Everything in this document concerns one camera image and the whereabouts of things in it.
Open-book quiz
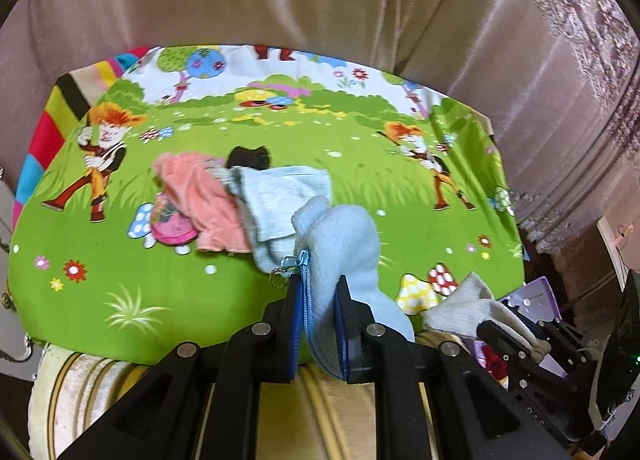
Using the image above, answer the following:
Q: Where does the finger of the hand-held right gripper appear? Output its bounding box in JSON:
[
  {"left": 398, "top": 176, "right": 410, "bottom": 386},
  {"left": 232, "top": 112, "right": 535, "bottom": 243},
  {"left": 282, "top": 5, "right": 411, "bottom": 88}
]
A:
[
  {"left": 477, "top": 320, "right": 547, "bottom": 392},
  {"left": 537, "top": 317, "right": 587, "bottom": 363}
]

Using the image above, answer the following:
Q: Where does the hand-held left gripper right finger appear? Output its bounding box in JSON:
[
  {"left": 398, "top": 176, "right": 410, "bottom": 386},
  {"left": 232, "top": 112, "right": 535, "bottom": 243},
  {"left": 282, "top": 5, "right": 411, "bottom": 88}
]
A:
[{"left": 332, "top": 274, "right": 573, "bottom": 460}]

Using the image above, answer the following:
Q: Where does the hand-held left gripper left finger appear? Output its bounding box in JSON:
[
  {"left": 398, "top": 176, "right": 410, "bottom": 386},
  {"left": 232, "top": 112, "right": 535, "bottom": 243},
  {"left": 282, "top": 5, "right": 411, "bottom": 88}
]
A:
[{"left": 55, "top": 276, "right": 308, "bottom": 460}]

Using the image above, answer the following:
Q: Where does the red knit cloth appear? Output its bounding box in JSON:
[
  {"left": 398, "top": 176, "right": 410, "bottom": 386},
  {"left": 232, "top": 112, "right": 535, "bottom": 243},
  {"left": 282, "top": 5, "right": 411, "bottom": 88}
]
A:
[{"left": 480, "top": 345, "right": 511, "bottom": 383}]

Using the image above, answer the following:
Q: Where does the purple cardboard box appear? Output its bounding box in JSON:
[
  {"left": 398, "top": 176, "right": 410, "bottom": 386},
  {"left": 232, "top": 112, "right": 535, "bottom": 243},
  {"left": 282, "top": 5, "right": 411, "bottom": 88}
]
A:
[{"left": 470, "top": 276, "right": 563, "bottom": 381}]

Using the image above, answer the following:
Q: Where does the beige grey towel cloth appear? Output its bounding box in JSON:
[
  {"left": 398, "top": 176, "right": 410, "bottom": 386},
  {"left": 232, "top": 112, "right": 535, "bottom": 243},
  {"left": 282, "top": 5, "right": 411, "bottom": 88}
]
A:
[{"left": 420, "top": 272, "right": 553, "bottom": 366}]

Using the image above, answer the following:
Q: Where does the light blue fleece pouch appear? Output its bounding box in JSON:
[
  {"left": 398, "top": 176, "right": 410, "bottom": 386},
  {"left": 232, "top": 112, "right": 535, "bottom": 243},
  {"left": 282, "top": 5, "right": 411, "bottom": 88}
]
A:
[{"left": 270, "top": 195, "right": 417, "bottom": 382}]

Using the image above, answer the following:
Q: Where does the white top side table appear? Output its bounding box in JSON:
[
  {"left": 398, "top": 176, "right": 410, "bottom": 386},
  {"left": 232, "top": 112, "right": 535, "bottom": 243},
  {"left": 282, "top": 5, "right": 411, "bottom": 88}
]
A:
[{"left": 596, "top": 214, "right": 632, "bottom": 291}]

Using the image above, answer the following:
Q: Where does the light grey cloth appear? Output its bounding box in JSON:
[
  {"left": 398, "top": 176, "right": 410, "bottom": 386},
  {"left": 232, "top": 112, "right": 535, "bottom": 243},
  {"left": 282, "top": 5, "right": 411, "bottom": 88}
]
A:
[{"left": 235, "top": 165, "right": 333, "bottom": 273}]

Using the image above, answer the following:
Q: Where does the pink round purse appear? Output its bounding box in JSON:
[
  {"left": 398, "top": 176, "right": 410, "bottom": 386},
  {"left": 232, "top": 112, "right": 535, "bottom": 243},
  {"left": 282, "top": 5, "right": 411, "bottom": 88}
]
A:
[{"left": 150, "top": 192, "right": 198, "bottom": 247}]

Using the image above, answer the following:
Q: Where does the pink cloth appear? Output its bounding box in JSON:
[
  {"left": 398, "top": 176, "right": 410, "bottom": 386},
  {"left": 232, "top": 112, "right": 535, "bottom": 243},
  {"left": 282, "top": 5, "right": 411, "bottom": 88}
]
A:
[{"left": 152, "top": 152, "right": 251, "bottom": 256}]

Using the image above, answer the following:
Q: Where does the small black cloth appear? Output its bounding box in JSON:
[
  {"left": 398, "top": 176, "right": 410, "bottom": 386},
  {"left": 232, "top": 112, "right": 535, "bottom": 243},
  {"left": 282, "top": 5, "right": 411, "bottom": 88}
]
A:
[{"left": 226, "top": 145, "right": 272, "bottom": 172}]

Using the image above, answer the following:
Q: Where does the green cartoon printed blanket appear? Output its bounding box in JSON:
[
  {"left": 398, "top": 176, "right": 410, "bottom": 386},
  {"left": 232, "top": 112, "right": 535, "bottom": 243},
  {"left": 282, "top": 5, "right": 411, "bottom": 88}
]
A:
[{"left": 10, "top": 42, "right": 526, "bottom": 366}]

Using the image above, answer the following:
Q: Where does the beige plush bed cover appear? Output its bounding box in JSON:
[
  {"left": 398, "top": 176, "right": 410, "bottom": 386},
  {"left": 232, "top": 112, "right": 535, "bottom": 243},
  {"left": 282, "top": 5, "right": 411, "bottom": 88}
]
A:
[{"left": 27, "top": 335, "right": 481, "bottom": 460}]

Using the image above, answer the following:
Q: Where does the lace patterned sheer curtain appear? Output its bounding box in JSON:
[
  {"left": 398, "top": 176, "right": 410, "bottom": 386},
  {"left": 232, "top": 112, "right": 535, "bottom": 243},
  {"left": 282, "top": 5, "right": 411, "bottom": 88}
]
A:
[{"left": 480, "top": 0, "right": 640, "bottom": 261}]

